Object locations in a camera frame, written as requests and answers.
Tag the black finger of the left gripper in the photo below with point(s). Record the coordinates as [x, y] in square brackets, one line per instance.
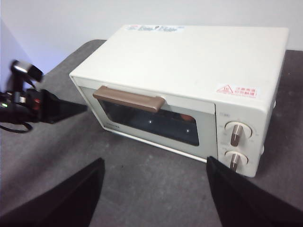
[61, 107]

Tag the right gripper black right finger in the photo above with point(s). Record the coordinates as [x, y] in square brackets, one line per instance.
[248, 201]

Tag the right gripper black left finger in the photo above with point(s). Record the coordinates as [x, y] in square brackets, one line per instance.
[59, 203]

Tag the beige oven knob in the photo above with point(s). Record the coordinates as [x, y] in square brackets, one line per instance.
[236, 134]
[235, 160]

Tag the red warning sticker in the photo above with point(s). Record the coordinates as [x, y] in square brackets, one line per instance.
[236, 90]

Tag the cream toaster oven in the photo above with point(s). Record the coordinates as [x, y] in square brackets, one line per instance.
[177, 59]

